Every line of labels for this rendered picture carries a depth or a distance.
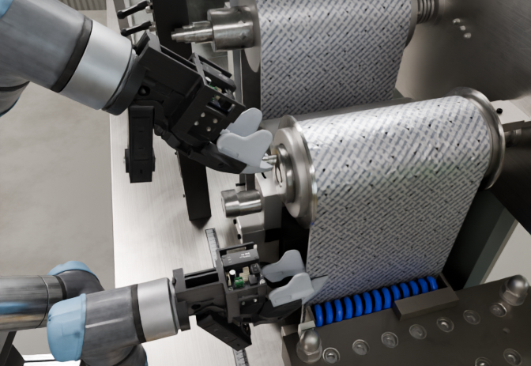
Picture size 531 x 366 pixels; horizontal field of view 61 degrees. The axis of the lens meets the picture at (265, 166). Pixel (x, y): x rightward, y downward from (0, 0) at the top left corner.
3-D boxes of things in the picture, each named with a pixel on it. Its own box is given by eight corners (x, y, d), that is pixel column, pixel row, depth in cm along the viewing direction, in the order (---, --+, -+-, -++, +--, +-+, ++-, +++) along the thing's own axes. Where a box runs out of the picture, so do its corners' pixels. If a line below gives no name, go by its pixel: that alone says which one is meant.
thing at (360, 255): (302, 307, 69) (310, 228, 57) (438, 273, 74) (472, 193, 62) (303, 310, 69) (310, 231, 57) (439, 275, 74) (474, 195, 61)
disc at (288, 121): (276, 175, 68) (278, 92, 58) (279, 174, 68) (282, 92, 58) (308, 252, 58) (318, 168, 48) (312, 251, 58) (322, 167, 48)
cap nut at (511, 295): (493, 288, 71) (503, 270, 68) (514, 282, 71) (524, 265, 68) (509, 308, 68) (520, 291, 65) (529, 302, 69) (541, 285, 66)
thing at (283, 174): (273, 190, 62) (268, 139, 60) (287, 188, 63) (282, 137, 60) (289, 213, 55) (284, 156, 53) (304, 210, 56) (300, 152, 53)
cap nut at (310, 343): (292, 341, 64) (293, 325, 61) (316, 334, 65) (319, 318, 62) (300, 366, 61) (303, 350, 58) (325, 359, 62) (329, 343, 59)
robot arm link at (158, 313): (150, 352, 58) (145, 299, 64) (186, 344, 59) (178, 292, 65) (139, 322, 53) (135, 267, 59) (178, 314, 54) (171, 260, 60)
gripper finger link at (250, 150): (302, 155, 52) (239, 120, 47) (270, 189, 55) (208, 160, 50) (295, 139, 55) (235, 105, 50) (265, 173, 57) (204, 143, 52)
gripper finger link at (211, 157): (250, 173, 50) (182, 141, 46) (241, 183, 51) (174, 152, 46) (242, 148, 54) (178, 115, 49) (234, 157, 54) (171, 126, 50)
